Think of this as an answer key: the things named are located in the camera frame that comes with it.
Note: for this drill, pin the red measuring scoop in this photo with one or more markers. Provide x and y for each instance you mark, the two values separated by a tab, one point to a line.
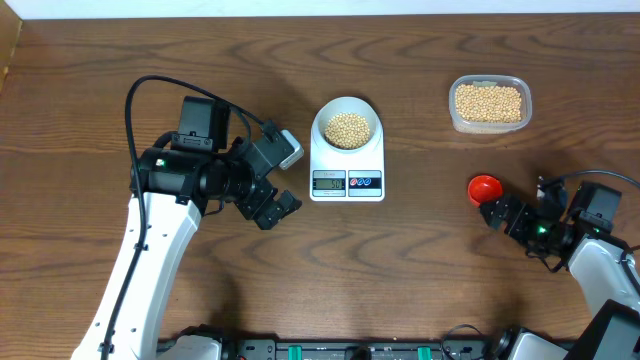
484	188

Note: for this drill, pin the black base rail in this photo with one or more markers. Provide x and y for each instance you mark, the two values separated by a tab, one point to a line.
204	342

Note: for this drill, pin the soybeans in container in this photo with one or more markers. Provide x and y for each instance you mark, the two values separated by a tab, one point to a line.
488	104

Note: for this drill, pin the white kitchen scale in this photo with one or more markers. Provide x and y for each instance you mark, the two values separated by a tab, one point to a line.
347	176

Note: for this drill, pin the white bowl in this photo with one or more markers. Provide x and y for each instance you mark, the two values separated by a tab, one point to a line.
346	105

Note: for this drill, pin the soybeans in bowl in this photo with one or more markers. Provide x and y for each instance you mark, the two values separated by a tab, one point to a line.
347	131

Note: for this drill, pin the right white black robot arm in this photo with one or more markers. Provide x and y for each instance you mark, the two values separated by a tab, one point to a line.
578	231

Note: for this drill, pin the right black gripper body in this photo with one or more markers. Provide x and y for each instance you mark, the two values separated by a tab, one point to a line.
536	231

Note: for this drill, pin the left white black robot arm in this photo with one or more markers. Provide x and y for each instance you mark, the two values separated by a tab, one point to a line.
172	184

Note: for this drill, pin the clear plastic bean container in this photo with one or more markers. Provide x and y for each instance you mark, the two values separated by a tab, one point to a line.
482	128

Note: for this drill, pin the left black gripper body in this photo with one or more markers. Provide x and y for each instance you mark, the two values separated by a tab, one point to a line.
251	201

